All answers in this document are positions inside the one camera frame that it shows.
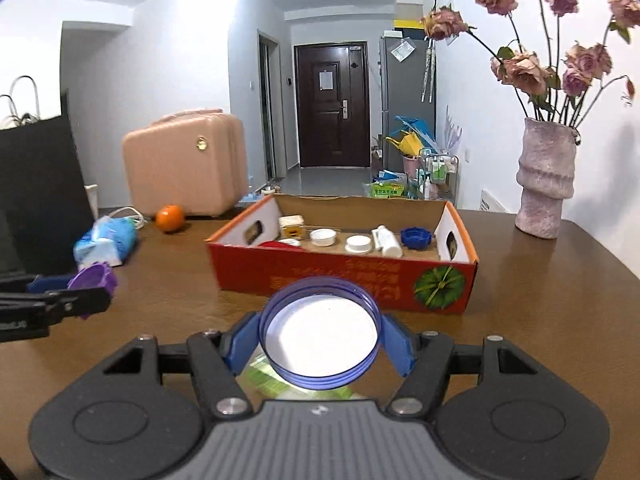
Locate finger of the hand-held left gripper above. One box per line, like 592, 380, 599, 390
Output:
0, 274, 74, 296
0, 287, 112, 325

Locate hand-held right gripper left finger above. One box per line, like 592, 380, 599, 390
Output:
102, 312, 261, 420

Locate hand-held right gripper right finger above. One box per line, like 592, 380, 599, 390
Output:
380, 312, 541, 418

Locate purple lid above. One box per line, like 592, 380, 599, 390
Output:
67, 262, 119, 320

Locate blue lid with white liner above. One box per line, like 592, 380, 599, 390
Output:
258, 277, 382, 391

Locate red cardboard box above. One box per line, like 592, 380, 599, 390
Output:
206, 194, 479, 316

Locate white plastic bottle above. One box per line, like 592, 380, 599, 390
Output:
371, 225, 404, 259

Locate blue ridged bottle cap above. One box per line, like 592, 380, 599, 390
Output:
400, 227, 432, 250

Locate white charger cube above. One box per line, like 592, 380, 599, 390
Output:
278, 215, 307, 241

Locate green packet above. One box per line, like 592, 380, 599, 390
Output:
239, 352, 369, 402

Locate blue tissue pack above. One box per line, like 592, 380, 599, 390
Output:
73, 215, 139, 267

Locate black paper bag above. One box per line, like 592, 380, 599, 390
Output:
0, 76, 96, 281

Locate orange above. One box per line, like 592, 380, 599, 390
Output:
155, 204, 186, 233

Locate trolley with bottles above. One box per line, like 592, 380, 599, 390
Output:
417, 152, 459, 201

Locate pink suitcase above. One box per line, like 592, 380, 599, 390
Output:
122, 108, 249, 220

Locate yellow watering can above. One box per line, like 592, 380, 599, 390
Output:
390, 132, 426, 159

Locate blue folding rack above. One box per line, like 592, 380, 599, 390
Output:
392, 116, 434, 151

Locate pink ceramic vase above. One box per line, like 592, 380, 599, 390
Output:
515, 117, 581, 240

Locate purple coral ornament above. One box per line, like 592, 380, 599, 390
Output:
442, 105, 464, 154

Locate side room door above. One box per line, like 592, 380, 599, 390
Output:
257, 30, 281, 181

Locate dark brown entrance door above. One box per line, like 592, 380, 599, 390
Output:
293, 42, 371, 169

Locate grey refrigerator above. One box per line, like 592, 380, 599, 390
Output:
378, 32, 437, 161

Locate white folded umbrella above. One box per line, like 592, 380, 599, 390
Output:
422, 37, 437, 104

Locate paper sheet on refrigerator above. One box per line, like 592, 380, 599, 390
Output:
391, 39, 416, 64

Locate dried pink roses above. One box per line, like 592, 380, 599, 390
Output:
420, 0, 640, 127

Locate yellow and black box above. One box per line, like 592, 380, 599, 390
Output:
393, 17, 426, 36

